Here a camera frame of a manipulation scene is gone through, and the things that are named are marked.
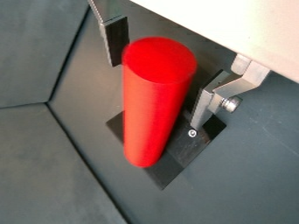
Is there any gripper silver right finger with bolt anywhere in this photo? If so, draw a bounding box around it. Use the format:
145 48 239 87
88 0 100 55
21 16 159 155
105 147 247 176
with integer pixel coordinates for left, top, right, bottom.
191 54 270 130

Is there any red cylinder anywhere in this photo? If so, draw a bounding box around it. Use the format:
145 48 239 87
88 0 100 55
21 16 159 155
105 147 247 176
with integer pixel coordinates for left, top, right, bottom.
123 37 198 167

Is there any black curved cradle stand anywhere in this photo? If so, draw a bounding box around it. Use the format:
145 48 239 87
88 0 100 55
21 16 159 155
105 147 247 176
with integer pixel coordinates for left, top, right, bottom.
105 68 228 191

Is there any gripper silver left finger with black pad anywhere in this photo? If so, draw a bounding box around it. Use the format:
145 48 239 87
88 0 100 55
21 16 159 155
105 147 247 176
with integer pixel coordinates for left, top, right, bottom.
88 0 129 67

